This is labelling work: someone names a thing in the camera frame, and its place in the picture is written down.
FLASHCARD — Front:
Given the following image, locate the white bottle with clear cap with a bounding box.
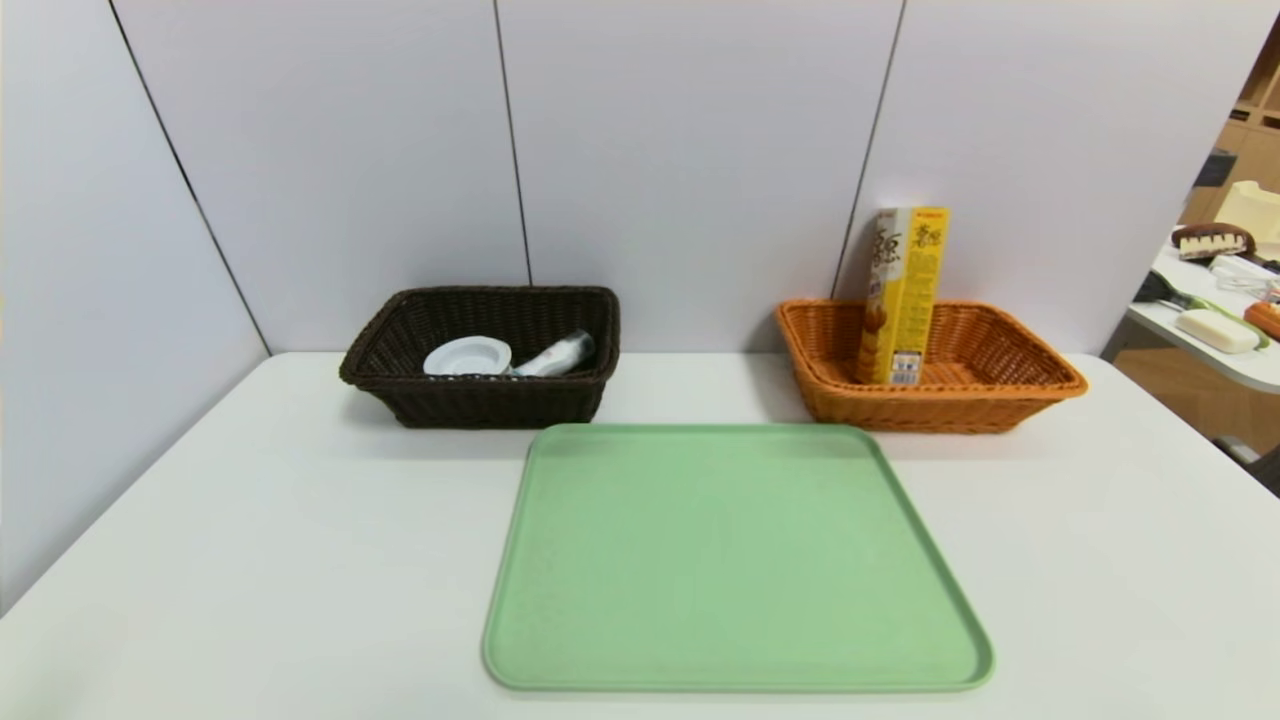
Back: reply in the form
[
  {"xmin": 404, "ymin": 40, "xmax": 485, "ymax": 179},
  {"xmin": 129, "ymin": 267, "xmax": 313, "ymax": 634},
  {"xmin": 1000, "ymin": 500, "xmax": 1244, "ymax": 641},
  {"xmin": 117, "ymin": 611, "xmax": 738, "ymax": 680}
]
[{"xmin": 511, "ymin": 329, "xmax": 598, "ymax": 379}]

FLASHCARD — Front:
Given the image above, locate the white round plastic container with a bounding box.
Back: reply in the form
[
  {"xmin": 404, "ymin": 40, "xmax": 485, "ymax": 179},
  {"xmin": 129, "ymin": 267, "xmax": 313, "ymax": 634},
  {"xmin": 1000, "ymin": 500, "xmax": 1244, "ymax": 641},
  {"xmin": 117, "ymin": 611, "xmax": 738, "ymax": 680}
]
[{"xmin": 423, "ymin": 335, "xmax": 514, "ymax": 379}]

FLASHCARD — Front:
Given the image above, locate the yellow snack box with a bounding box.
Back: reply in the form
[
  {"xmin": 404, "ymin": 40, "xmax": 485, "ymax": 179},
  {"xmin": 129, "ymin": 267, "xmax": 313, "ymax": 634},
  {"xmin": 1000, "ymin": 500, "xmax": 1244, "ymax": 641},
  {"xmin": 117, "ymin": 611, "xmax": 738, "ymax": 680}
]
[{"xmin": 857, "ymin": 206, "xmax": 952, "ymax": 387}]

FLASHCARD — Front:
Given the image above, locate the dark brown wicker basket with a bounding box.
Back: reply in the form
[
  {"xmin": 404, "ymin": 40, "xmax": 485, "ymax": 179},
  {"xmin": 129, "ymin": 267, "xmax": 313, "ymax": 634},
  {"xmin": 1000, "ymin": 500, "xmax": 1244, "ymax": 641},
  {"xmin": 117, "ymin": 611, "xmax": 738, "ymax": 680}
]
[{"xmin": 338, "ymin": 285, "xmax": 622, "ymax": 431}]

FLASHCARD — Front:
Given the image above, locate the orange wicker basket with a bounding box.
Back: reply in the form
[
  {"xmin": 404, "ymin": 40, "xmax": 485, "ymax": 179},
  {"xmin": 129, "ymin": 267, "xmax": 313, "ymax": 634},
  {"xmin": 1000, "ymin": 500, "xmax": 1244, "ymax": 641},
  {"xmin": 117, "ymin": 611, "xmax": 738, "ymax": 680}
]
[{"xmin": 777, "ymin": 297, "xmax": 1091, "ymax": 434}]

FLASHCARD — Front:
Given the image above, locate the light green plastic tray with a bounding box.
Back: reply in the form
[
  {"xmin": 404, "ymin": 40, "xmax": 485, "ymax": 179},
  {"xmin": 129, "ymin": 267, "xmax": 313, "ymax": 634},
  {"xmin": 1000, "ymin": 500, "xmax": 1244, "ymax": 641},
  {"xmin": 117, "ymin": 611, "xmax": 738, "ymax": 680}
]
[{"xmin": 481, "ymin": 422, "xmax": 997, "ymax": 694}]

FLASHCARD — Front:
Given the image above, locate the brown and white toy pastry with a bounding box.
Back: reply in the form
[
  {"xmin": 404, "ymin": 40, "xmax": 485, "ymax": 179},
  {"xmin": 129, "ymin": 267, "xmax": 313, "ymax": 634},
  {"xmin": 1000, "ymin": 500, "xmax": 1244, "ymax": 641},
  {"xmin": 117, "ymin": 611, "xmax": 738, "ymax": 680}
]
[{"xmin": 1171, "ymin": 221, "xmax": 1258, "ymax": 264}]

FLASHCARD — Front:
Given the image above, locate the clear plastic item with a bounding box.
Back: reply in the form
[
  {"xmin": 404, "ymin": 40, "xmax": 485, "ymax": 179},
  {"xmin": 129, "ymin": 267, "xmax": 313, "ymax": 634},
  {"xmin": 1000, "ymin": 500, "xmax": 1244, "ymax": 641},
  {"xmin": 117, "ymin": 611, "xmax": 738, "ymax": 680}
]
[{"xmin": 1207, "ymin": 254, "xmax": 1280, "ymax": 302}]

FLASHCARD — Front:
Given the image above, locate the grey side table base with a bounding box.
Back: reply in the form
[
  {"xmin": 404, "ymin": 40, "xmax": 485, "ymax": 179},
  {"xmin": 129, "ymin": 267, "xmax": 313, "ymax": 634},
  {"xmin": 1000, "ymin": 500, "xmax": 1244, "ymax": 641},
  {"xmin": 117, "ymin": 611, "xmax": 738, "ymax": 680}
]
[{"xmin": 1215, "ymin": 434, "xmax": 1280, "ymax": 497}]

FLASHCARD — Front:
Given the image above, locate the cream coloured box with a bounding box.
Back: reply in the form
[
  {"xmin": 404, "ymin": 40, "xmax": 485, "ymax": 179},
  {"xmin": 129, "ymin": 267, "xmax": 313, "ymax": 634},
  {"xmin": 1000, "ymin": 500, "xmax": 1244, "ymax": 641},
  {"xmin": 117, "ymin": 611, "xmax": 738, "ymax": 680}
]
[{"xmin": 1214, "ymin": 179, "xmax": 1280, "ymax": 247}]

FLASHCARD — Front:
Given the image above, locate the brown wooden shelf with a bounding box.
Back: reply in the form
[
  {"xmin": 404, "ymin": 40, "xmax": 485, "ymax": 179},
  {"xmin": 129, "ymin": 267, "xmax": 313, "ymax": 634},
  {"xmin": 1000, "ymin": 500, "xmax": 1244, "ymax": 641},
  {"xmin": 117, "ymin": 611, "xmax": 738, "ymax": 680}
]
[{"xmin": 1180, "ymin": 18, "xmax": 1280, "ymax": 227}]

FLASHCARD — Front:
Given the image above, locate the green tool with black handle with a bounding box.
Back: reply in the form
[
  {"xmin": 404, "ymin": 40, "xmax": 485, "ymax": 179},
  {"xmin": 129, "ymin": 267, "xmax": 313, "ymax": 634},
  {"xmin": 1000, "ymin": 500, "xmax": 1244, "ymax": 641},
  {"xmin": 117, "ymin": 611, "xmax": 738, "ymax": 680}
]
[{"xmin": 1134, "ymin": 271, "xmax": 1273, "ymax": 348}]

